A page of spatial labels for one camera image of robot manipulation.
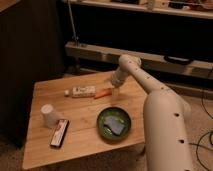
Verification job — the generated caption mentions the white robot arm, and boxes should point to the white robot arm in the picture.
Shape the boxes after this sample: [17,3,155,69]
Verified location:
[111,54,194,171]

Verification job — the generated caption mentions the orange pepper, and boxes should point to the orange pepper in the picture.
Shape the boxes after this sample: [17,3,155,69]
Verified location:
[94,88,112,99]

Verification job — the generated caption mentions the green ceramic bowl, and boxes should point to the green ceramic bowl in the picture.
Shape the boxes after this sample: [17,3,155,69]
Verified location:
[96,107,131,141]

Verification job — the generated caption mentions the white tube with label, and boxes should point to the white tube with label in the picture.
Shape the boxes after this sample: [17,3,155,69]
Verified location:
[64,86,96,98]

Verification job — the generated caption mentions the blue sponge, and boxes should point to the blue sponge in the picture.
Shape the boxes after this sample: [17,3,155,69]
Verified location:
[104,116,125,135]

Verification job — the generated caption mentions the wooden table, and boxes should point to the wooden table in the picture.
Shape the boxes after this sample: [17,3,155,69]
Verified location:
[23,72,146,169]

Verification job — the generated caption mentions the white paper cup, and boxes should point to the white paper cup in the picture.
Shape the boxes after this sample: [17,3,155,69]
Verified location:
[41,104,59,128]

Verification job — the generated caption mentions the black object on shelf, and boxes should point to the black object on shelf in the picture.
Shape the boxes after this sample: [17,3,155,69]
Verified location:
[164,56,193,65]

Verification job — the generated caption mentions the metal shelf rack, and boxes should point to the metal shelf rack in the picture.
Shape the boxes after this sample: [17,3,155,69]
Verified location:
[62,0,213,81]

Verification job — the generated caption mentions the dark wooden cabinet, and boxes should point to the dark wooden cabinet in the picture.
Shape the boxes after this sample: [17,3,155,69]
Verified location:
[0,0,65,147]

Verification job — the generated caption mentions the black floor cables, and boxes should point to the black floor cables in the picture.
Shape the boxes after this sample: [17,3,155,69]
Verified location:
[189,88,213,171]

